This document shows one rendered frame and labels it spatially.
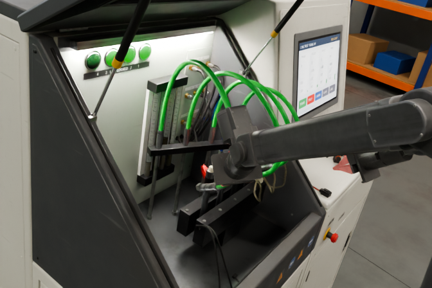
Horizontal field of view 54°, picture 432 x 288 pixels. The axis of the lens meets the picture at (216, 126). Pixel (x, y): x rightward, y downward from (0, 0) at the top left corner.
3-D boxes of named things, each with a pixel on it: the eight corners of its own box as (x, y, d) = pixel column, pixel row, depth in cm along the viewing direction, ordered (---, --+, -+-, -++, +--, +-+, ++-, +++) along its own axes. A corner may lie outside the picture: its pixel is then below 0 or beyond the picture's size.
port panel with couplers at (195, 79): (182, 139, 147) (195, 53, 134) (175, 135, 148) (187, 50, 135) (204, 130, 157) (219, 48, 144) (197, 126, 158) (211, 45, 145)
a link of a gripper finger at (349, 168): (335, 148, 113) (364, 138, 105) (344, 173, 112) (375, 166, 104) (319, 153, 108) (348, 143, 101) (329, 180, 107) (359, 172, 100)
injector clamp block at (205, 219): (198, 266, 125) (206, 225, 118) (173, 249, 129) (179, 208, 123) (257, 217, 151) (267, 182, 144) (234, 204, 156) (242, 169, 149)
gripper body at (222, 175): (209, 156, 92) (213, 148, 85) (256, 150, 93) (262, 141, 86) (215, 186, 90) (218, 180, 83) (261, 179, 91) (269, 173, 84)
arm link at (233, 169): (235, 173, 78) (265, 165, 79) (225, 137, 79) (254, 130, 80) (230, 179, 84) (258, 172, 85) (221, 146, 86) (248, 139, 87)
